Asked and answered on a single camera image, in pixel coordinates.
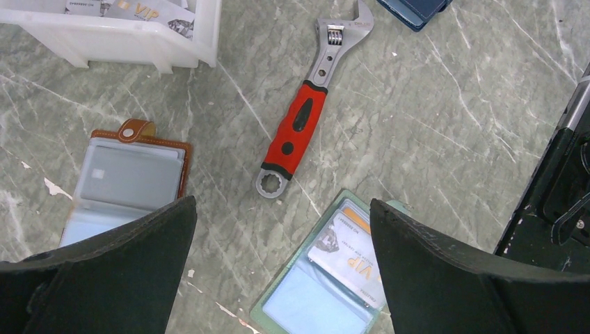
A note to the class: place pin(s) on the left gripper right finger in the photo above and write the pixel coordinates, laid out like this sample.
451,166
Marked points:
434,283

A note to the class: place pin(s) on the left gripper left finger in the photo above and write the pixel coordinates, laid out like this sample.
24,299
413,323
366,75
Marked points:
124,280

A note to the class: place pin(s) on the white VIP credit card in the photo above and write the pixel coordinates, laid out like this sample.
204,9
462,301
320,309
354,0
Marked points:
346,252

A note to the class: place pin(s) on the orange credit card in holder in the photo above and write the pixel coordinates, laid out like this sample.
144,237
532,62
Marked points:
357,218

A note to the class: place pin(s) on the brown card holder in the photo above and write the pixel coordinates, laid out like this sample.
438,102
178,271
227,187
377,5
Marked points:
125,175

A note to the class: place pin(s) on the navy blue card holder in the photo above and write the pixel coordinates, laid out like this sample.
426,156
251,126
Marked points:
415,14

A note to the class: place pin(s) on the white divided bin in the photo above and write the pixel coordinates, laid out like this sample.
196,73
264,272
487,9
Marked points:
81,39

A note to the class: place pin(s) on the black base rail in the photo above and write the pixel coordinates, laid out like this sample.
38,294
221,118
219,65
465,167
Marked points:
550,225

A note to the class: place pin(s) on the red handled adjustable wrench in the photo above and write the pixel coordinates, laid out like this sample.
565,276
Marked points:
335,38

